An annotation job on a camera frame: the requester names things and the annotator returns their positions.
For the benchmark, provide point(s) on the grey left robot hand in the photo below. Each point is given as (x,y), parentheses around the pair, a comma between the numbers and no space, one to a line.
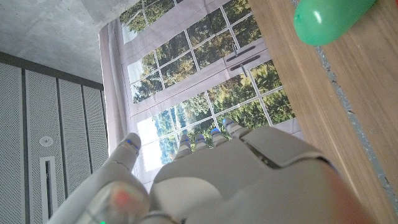
(236,183)

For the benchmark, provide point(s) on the green toy apple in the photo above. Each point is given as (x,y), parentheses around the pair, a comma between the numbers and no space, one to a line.
(326,18)

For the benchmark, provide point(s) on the printed window backdrop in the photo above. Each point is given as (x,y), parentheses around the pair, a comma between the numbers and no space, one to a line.
(199,81)

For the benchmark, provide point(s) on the grey tape outline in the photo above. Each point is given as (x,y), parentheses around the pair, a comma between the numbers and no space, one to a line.
(351,112)

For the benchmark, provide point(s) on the white ceiling air vent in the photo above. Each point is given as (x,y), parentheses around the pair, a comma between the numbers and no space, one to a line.
(48,186)

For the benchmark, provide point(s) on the white ceiling smoke detector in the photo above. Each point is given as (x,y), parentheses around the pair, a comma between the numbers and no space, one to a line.
(46,141)

